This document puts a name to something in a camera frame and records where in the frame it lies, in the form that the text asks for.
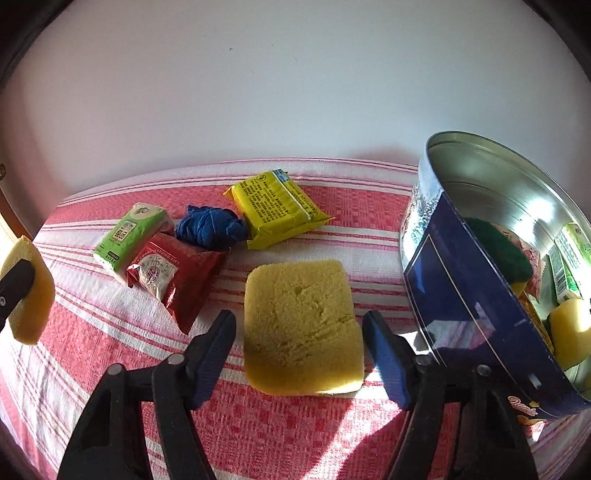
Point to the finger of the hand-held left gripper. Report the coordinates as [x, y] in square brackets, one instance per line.
[16, 290]

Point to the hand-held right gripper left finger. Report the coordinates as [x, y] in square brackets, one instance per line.
[212, 360]

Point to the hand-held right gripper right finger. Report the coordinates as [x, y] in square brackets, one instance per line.
[385, 360]

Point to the small yellow sponge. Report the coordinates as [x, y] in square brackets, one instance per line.
[39, 295]

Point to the round blue cookie tin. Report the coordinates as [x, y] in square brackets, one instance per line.
[461, 314]

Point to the large yellow sponge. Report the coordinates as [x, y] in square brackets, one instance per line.
[300, 323]

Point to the blue knotted cloth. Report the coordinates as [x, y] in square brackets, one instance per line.
[207, 228]

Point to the small yellow snack packet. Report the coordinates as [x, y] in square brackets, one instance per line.
[535, 323]

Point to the large yellow snack packet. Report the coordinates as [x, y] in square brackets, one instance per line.
[272, 203]

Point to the green tissue packet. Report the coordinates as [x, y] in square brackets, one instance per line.
[570, 263]
[127, 233]

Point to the red snack packet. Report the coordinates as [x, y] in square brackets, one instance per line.
[180, 281]

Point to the red striped tablecloth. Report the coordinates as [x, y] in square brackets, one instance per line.
[115, 332]

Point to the wooden door frame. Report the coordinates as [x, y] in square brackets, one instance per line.
[7, 217]

